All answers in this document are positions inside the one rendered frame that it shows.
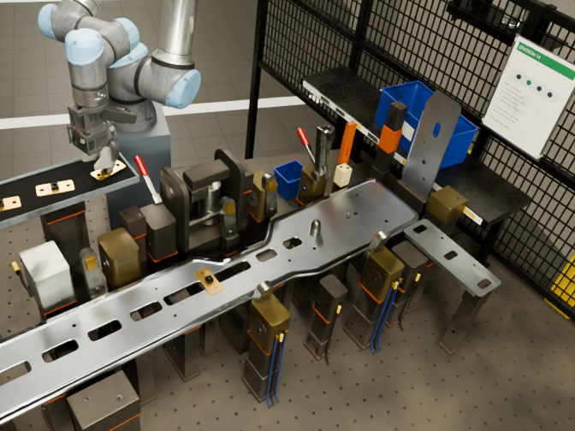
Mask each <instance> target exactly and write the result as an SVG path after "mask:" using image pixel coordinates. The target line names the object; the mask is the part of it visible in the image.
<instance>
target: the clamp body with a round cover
mask: <svg viewBox="0 0 575 431"><path fill-rule="evenodd" d="M98 249H99V255H100V261H101V266H102V268H101V270H102V272H103V274H104V276H105V277H106V281H107V287H108V293H109V292H113V291H114V290H116V289H119V288H121V287H123V286H126V285H128V284H131V283H133V282H135V281H137V280H140V279H142V278H141V269H140V259H139V247H138V245H137V244H136V243H135V241H134V240H133V238H132V237H131V235H130V234H129V233H128V231H127V230H126V228H124V227H120V228H118V229H116V230H113V231H111V232H108V233H105V234H102V235H100V236H98ZM137 311H138V313H139V315H140V316H141V318H142V319H144V318H145V316H144V308H142V309H140V310H137ZM111 332H112V333H114V332H116V328H115V327H114V325H113V322H112V323H111Z"/></svg>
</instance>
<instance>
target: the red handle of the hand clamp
mask: <svg viewBox="0 0 575 431"><path fill-rule="evenodd" d="M297 130H298V131H296V133H297V134H298V136H299V139H300V141H301V143H302V145H303V146H304V147H305V150H306V152H307V154H308V156H309V158H310V159H311V162H312V164H313V166H314V168H315V153H314V151H313V149H312V148H311V145H310V141H309V139H308V138H307V136H306V134H305V131H304V129H303V128H298V129H297Z"/></svg>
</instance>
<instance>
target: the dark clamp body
mask: <svg viewBox="0 0 575 431"><path fill-rule="evenodd" d="M140 210H141V212H142V213H143V214H144V215H145V220H146V235H145V248H146V260H147V272H148V275H152V274H154V273H156V272H158V271H160V270H163V269H166V268H167V267H170V266H172V265H174V264H175V254H177V253H178V251H177V249H176V219H175V218H174V217H173V215H172V214H171V213H170V212H169V210H168V209H167V208H166V207H165V205H164V204H163V203H160V204H150V205H147V206H145V207H142V208H140ZM150 306H151V310H152V314H154V313H157V312H158V311H160V310H161V309H162V307H161V305H160V304H159V303H157V302H156V303H153V304H150Z"/></svg>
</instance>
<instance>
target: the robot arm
mask: <svg viewBox="0 0 575 431"><path fill-rule="evenodd" d="M103 2H104V0H62V1H61V2H60V3H59V5H57V4H51V3H50V4H47V5H45V6H44V7H43V8H42V9H41V10H40V12H39V17H38V24H39V29H40V31H41V32H42V33H43V34H44V35H45V36H47V37H49V38H52V39H55V40H56V41H57V42H63V43H65V45H66V51H65V54H66V58H67V60H68V70H69V75H70V80H71V87H72V93H73V99H74V101H75V103H72V104H70V105H69V106H68V114H69V119H70V123H69V124H68V125H67V130H68V139H69V143H70V144H71V143H73V144H74V146H76V147H77V148H79V149H80V150H81V151H83V152H85V153H84V154H83V155H82V157H81V160H82V161H83V162H88V161H92V160H98V161H97V162H96V163H95V164H94V169H95V170H100V169H104V168H106V170H107V174H109V173H110V172H111V171H112V170H113V168H114V166H115V165H116V160H117V159H118V156H119V152H120V147H119V143H118V139H117V137H116V131H117V132H121V133H139V132H143V131H145V130H147V129H149V128H151V127H153V126H154V125H155V123H156V121H157V111H156V108H155V106H154V104H153V102H152V101H154V102H157V103H161V104H163V105H166V106H167V107H172V108H175V109H184V108H186V107H187V106H188V105H189V104H190V103H191V102H192V101H193V100H194V98H195V96H196V95H197V92H198V90H199V86H200V81H201V77H200V73H199V72H198V71H197V70H196V69H194V65H195V60H194V59H193V57H192V55H191V49H192V43H193V32H194V27H195V21H196V14H197V8H198V3H199V0H164V3H163V17H162V24H161V31H160V38H159V45H158V48H157V49H156V50H154V51H153V52H152V53H151V56H149V55H148V49H147V48H146V46H145V45H144V44H141V43H140V42H139V32H138V29H137V28H136V26H135V25H134V24H133V23H132V22H131V21H130V20H128V19H125V18H118V19H116V20H112V21H111V22H108V21H103V20H100V19H98V18H95V17H94V16H95V14H96V13H97V12H98V10H99V8H100V7H101V5H102V4H103ZM70 129H71V133H72V134H71V135H72V138H70V132H69V130H70Z"/></svg>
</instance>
